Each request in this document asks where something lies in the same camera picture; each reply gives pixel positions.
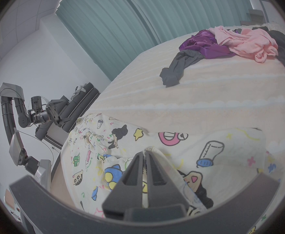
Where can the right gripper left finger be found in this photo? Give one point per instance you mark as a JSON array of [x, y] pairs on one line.
[[125, 194]]

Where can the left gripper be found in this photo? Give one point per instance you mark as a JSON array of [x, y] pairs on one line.
[[49, 116]]

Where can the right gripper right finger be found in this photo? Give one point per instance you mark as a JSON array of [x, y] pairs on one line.
[[162, 186]]

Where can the white printed pyjama top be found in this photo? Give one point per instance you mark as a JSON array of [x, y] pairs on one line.
[[206, 155]]

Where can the bed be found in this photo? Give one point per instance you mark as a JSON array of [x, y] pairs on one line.
[[218, 94]]

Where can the white crumpled cloth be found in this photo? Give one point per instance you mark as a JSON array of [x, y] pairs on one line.
[[79, 90]]

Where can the blue-green curtain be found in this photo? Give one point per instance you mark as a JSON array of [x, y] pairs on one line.
[[96, 28], [193, 8]]

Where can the purple garment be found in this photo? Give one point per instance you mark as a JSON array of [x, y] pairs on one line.
[[206, 45]]

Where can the pink garment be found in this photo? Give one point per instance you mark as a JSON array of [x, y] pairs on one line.
[[249, 43]]

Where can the grey and white bedside table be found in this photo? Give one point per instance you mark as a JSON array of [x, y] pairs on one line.
[[254, 17]]

